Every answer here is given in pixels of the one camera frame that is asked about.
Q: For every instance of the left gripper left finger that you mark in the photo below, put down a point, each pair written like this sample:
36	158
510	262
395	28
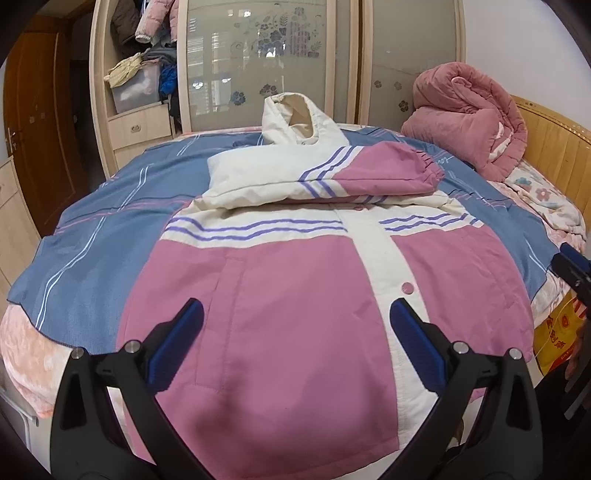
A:
107	422

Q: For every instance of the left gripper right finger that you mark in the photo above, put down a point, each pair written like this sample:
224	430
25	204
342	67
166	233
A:
485	423

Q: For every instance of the pink and cream hooded jacket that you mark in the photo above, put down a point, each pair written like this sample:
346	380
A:
296	251

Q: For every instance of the right hand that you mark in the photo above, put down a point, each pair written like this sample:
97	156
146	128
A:
577	347

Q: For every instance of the floral pink bed mattress cover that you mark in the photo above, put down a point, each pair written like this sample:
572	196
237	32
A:
532	191

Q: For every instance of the yellow red plastic bag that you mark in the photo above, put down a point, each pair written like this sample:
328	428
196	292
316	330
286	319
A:
554	339

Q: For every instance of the wooden bed headboard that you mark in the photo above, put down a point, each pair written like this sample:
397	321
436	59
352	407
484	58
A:
559	148

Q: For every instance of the blue plaid bed sheet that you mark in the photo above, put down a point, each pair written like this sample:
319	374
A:
74	290

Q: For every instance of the pink folded quilt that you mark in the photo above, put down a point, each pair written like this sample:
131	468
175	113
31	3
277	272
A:
470	115

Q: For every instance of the beige wardrobe with glass doors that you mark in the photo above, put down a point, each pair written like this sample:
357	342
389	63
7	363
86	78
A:
357	60

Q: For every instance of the brown wooden door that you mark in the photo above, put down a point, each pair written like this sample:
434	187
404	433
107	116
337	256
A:
39	126

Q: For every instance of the clear plastic storage box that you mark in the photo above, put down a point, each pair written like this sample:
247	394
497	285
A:
139	91

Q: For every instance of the blue garment in wardrobe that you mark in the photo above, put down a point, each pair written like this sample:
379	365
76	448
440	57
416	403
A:
167	81

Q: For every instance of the cream cloth on box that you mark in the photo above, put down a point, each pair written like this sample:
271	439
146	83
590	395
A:
123	71

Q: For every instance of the dark brown hanging coat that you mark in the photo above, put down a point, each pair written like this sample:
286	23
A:
125	20

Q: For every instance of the pink hanging jacket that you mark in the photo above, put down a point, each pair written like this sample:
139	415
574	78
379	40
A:
154	15

